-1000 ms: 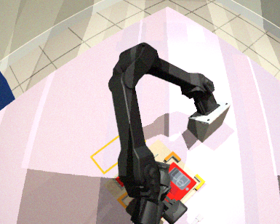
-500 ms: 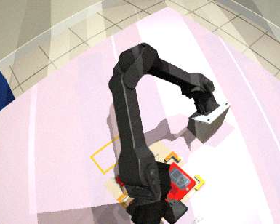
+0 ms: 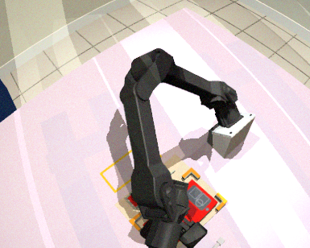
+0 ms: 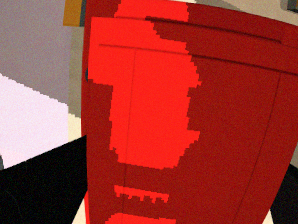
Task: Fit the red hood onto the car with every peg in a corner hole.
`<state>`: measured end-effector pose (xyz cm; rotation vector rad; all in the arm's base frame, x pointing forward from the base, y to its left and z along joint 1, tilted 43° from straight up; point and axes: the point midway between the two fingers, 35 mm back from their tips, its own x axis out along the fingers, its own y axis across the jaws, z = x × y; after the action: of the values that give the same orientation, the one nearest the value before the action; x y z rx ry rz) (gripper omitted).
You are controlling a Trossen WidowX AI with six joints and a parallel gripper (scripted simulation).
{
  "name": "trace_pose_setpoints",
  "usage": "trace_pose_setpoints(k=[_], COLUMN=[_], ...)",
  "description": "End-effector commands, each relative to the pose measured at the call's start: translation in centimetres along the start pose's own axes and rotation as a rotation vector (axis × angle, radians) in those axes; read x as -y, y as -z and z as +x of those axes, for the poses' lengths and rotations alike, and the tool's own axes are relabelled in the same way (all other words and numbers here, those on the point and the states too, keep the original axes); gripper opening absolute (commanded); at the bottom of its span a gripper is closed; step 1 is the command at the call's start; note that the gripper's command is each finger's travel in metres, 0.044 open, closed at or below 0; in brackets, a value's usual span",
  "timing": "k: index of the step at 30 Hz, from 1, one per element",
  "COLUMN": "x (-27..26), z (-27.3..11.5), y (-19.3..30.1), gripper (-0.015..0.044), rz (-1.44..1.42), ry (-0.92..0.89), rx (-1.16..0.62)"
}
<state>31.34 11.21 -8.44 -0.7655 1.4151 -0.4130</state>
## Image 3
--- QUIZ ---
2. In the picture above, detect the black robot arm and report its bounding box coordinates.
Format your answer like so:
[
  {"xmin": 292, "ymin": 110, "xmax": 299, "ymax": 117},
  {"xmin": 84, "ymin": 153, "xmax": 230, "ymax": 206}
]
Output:
[{"xmin": 119, "ymin": 48, "xmax": 244, "ymax": 248}]

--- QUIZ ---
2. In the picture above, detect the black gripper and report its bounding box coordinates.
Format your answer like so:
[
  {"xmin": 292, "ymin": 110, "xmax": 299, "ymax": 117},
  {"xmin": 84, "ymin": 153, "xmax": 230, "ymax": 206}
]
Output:
[{"xmin": 177, "ymin": 207, "xmax": 208, "ymax": 248}]

